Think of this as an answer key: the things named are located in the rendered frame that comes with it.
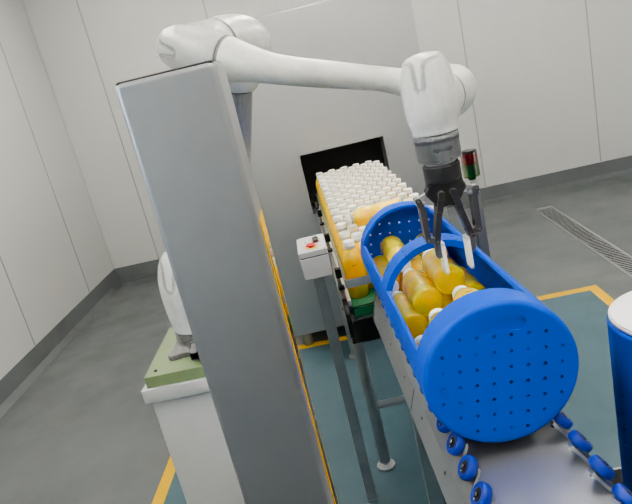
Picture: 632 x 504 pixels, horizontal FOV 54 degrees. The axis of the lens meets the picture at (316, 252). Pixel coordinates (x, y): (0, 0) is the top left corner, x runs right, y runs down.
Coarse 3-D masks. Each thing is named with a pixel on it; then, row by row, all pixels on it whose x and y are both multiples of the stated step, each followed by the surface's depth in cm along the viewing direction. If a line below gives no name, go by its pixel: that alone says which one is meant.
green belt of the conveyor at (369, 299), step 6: (372, 288) 218; (372, 294) 213; (354, 300) 211; (360, 300) 210; (366, 300) 210; (372, 300) 209; (354, 306) 209; (366, 306) 209; (372, 306) 209; (354, 312) 209; (360, 312) 209; (366, 312) 209; (372, 312) 210
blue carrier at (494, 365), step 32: (384, 224) 190; (416, 224) 191; (448, 224) 165; (480, 256) 137; (384, 288) 149; (512, 288) 136; (448, 320) 108; (480, 320) 107; (512, 320) 107; (544, 320) 107; (416, 352) 115; (448, 352) 108; (480, 352) 108; (512, 352) 109; (544, 352) 109; (576, 352) 110; (448, 384) 110; (480, 384) 110; (512, 384) 110; (544, 384) 111; (448, 416) 112; (480, 416) 112; (512, 416) 112; (544, 416) 113
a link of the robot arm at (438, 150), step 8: (440, 136) 118; (448, 136) 118; (456, 136) 119; (416, 144) 121; (424, 144) 119; (432, 144) 119; (440, 144) 118; (448, 144) 119; (456, 144) 120; (416, 152) 123; (424, 152) 120; (432, 152) 119; (440, 152) 119; (448, 152) 119; (456, 152) 120; (424, 160) 121; (432, 160) 120; (440, 160) 119; (448, 160) 120
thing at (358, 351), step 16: (336, 288) 355; (352, 320) 243; (368, 320) 242; (352, 336) 211; (368, 336) 228; (352, 352) 366; (368, 368) 250; (368, 384) 251; (368, 400) 254; (384, 400) 256; (400, 400) 255; (384, 432) 261; (384, 448) 260; (384, 464) 265
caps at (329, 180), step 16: (368, 160) 354; (320, 176) 341; (336, 176) 329; (368, 176) 316; (384, 176) 303; (336, 192) 298; (352, 192) 285; (368, 192) 274; (384, 192) 268; (336, 208) 258; (352, 208) 255; (336, 224) 233
